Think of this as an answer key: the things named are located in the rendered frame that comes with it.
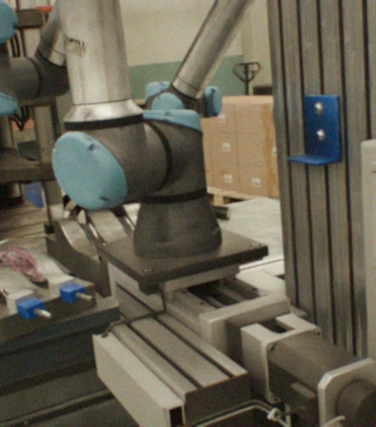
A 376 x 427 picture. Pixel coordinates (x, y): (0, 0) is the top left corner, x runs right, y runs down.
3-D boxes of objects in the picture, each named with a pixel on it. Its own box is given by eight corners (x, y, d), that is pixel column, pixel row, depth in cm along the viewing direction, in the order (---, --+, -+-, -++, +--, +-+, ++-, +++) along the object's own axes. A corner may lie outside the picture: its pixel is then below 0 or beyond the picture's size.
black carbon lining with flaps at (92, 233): (164, 248, 172) (160, 213, 170) (107, 261, 166) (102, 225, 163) (116, 224, 203) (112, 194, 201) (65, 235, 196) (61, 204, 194)
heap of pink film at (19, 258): (53, 278, 160) (49, 247, 159) (-13, 300, 149) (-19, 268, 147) (0, 261, 179) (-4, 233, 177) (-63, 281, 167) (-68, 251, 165)
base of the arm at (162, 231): (238, 244, 109) (233, 185, 107) (155, 264, 103) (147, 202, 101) (197, 228, 122) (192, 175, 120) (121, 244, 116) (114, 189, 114)
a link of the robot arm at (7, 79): (44, 109, 117) (34, 46, 114) (-9, 118, 108) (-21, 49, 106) (16, 111, 121) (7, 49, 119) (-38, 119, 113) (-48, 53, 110)
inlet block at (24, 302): (62, 324, 139) (58, 299, 138) (42, 332, 136) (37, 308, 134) (29, 311, 148) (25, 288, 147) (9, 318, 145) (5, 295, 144)
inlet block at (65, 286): (102, 307, 146) (100, 284, 145) (84, 314, 143) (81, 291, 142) (69, 296, 155) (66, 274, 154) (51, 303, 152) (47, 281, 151)
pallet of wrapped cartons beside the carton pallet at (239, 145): (331, 198, 590) (326, 92, 568) (262, 217, 548) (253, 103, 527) (246, 184, 690) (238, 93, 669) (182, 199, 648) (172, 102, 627)
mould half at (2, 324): (97, 305, 156) (91, 260, 153) (-3, 344, 138) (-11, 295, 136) (-8, 271, 191) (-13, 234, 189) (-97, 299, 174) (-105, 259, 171)
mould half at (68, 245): (198, 273, 171) (193, 223, 168) (103, 298, 160) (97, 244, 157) (125, 236, 215) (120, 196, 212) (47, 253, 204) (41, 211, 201)
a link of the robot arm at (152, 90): (169, 79, 159) (137, 82, 162) (171, 125, 159) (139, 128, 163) (182, 83, 166) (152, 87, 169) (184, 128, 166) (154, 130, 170)
